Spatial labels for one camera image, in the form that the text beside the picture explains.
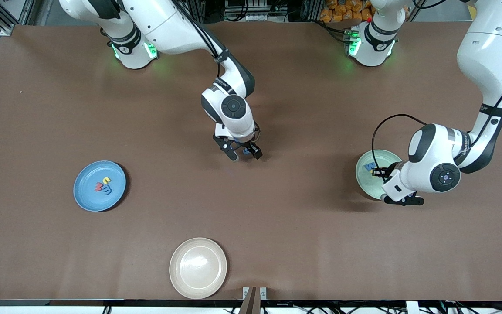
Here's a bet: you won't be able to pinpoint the aluminium table edge rail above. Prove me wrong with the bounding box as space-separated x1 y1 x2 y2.
0 299 502 314

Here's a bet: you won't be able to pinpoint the green plate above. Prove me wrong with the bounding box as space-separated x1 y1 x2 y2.
356 150 404 201

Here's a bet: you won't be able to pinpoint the camera stand bracket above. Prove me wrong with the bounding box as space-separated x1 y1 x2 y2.
239 287 267 314

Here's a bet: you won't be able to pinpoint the white power strip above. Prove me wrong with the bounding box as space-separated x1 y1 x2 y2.
140 0 190 25

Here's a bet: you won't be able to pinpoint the orange bagged items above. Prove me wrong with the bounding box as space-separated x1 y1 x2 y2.
319 0 376 24

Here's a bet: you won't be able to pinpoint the blue plate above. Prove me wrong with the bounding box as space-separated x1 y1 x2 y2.
73 160 127 212

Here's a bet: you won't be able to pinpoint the black electronics box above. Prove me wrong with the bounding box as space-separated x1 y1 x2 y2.
224 0 287 22

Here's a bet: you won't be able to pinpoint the beige plate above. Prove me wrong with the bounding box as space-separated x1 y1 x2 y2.
169 237 228 300

